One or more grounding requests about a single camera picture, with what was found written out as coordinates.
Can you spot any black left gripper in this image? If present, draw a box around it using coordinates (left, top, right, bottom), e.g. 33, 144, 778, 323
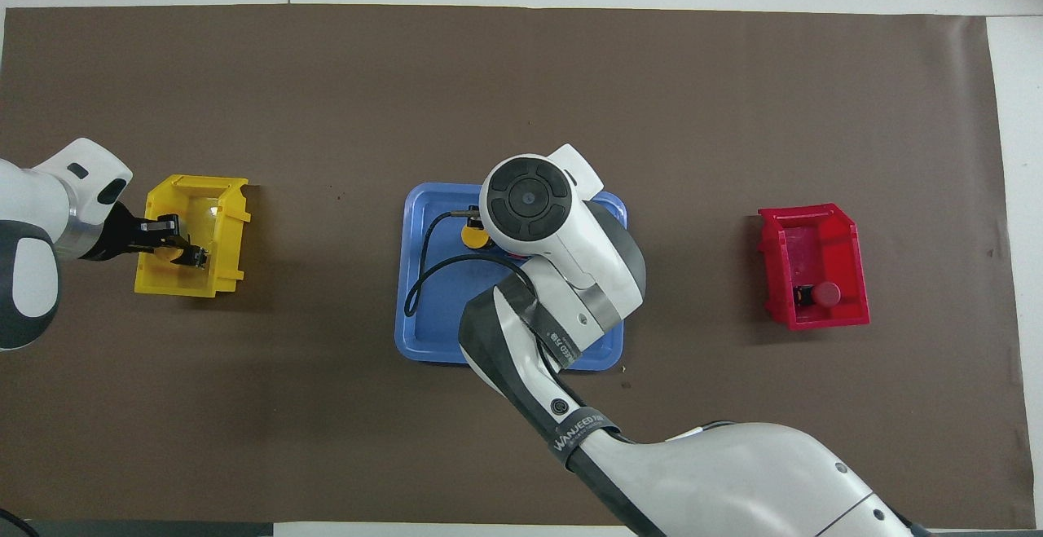
81, 201, 209, 271

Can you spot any yellow plastic bin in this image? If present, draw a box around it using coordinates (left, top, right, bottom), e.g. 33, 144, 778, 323
134, 174, 253, 299

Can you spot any blue plastic tray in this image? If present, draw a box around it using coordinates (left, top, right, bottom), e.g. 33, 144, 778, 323
394, 183, 628, 372

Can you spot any brown table mat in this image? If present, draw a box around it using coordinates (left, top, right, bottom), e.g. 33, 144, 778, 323
0, 4, 1036, 530

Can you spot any red plastic bin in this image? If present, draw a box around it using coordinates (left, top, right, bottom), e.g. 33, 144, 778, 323
757, 203, 871, 332

